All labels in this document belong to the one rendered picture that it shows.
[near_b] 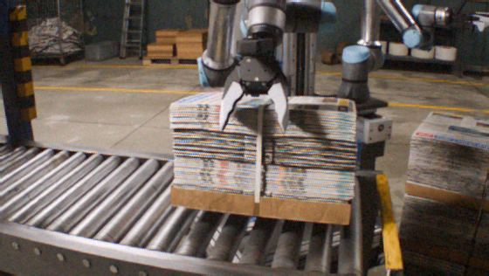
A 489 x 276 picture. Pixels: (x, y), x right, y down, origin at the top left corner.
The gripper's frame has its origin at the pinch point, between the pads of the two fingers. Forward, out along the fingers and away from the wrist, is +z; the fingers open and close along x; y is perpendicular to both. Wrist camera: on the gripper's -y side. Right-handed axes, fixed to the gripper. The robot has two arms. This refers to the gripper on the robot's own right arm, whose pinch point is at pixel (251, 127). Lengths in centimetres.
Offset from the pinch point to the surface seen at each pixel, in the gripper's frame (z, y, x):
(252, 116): -4.0, 5.7, 1.4
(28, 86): -28, 51, 102
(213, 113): -4.1, 5.6, 9.3
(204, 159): 4.2, 10.1, 11.3
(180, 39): -308, 533, 261
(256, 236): 18.3, 17.1, 0.3
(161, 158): -3, 46, 37
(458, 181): -7, 74, -57
